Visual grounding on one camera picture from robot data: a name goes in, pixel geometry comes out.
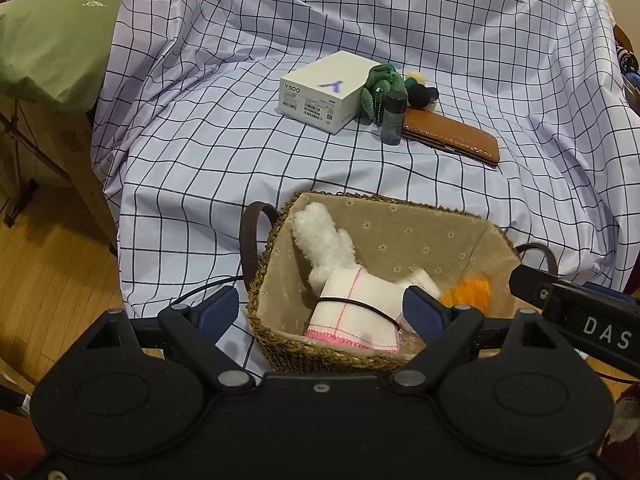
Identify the white and pink towel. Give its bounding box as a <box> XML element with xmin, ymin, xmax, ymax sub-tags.
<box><xmin>304</xmin><ymin>266</ymin><xmax>418</xmax><ymax>353</ymax></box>

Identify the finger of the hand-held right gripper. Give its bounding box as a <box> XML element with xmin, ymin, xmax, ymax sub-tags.
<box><xmin>584</xmin><ymin>281</ymin><xmax>640</xmax><ymax>307</ymax></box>
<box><xmin>509</xmin><ymin>264</ymin><xmax>640</xmax><ymax>367</ymax></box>

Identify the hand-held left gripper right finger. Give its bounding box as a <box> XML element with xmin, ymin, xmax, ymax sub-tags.
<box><xmin>390</xmin><ymin>285</ymin><xmax>565</xmax><ymax>397</ymax></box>

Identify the white fluffy plush toy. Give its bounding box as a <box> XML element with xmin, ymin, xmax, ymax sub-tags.
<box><xmin>291</xmin><ymin>201</ymin><xmax>357</xmax><ymax>293</ymax></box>

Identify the grey-green cosmetic bottle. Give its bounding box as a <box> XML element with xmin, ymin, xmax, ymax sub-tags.
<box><xmin>380</xmin><ymin>90</ymin><xmax>409</xmax><ymax>146</ymax></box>

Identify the brown leather case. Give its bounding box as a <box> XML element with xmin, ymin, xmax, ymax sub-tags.
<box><xmin>402</xmin><ymin>109</ymin><xmax>501</xmax><ymax>168</ymax></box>

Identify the black and yellow pompom toy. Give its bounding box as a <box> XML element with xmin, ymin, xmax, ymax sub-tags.
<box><xmin>404</xmin><ymin>72</ymin><xmax>440</xmax><ymax>109</ymax></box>

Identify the white cardboard box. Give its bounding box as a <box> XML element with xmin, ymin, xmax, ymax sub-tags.
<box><xmin>278</xmin><ymin>50</ymin><xmax>383</xmax><ymax>136</ymax></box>

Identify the person's dark red fuzzy clothing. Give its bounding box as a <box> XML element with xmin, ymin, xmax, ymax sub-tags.
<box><xmin>597</xmin><ymin>382</ymin><xmax>640</xmax><ymax>466</ymax></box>

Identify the white checked bed sheet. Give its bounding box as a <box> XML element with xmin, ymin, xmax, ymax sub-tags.
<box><xmin>90</xmin><ymin>0</ymin><xmax>640</xmax><ymax>376</ymax></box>

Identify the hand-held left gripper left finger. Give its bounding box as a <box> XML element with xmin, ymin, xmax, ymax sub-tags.
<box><xmin>82</xmin><ymin>286</ymin><xmax>258</xmax><ymax>397</ymax></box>

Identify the green plush keychain toy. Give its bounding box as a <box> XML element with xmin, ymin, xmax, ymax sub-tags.
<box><xmin>361</xmin><ymin>62</ymin><xmax>405</xmax><ymax>125</ymax></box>

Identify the black metal frame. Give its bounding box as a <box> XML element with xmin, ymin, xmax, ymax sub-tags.
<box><xmin>0</xmin><ymin>99</ymin><xmax>72</xmax><ymax>228</ymax></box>

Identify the white tissue pack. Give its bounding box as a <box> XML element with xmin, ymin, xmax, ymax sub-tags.
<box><xmin>397</xmin><ymin>268</ymin><xmax>442</xmax><ymax>301</ymax></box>

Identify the woven basket with fabric lining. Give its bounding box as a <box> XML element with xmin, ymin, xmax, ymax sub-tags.
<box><xmin>239</xmin><ymin>191</ymin><xmax>558</xmax><ymax>373</ymax></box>

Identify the green pillow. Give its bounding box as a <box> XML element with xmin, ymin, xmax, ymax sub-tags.
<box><xmin>0</xmin><ymin>0</ymin><xmax>146</xmax><ymax>113</ymax></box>

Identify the black cable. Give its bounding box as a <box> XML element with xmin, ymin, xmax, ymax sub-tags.
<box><xmin>170</xmin><ymin>274</ymin><xmax>249</xmax><ymax>307</ymax></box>

